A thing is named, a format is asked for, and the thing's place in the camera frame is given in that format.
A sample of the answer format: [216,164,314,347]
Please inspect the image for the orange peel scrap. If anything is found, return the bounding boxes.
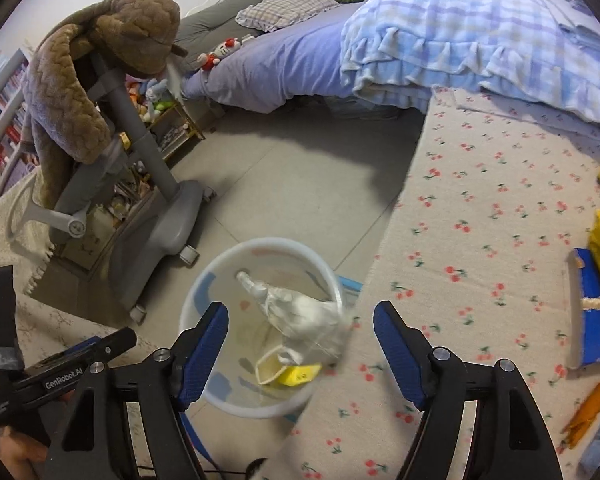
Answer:
[562,382,600,450]

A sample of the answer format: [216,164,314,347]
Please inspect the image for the red white plush doll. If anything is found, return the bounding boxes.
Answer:
[197,38,242,72]

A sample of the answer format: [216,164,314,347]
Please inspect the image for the blue plaid ruffled quilt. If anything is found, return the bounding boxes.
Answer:
[340,0,600,126]

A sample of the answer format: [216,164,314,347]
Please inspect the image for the person's left hand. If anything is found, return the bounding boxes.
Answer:
[0,426,48,480]

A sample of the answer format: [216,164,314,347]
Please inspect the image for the yellow white small carton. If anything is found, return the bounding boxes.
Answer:
[254,346,322,387]

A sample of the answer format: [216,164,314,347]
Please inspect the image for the white round trash bin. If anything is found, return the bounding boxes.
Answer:
[180,237,350,418]

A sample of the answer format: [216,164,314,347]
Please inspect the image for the white tissue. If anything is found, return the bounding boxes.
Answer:
[236,270,349,366]

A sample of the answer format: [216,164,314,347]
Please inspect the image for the grey headboard cushion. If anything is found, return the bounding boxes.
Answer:
[172,0,347,74]

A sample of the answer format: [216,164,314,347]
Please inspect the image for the brown plush blanket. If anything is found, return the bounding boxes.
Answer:
[21,0,187,209]

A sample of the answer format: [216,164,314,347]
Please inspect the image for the plaid pillow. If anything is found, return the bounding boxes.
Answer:
[235,0,339,32]

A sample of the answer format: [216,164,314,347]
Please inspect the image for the purple bed sheet mattress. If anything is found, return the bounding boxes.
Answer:
[181,4,358,114]

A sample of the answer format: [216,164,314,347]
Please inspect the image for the blue flat stick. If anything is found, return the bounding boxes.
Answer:
[181,412,216,467]

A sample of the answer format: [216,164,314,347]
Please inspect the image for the white bookshelf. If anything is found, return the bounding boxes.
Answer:
[0,49,38,197]

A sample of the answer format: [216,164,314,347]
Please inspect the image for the folded light blue sheets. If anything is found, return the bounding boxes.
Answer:
[541,0,600,52]

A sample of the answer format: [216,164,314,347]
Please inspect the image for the blue cardboard box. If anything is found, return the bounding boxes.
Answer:
[567,248,600,370]

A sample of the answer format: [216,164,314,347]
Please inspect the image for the cherry print bed sheet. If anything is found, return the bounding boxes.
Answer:
[261,88,600,479]

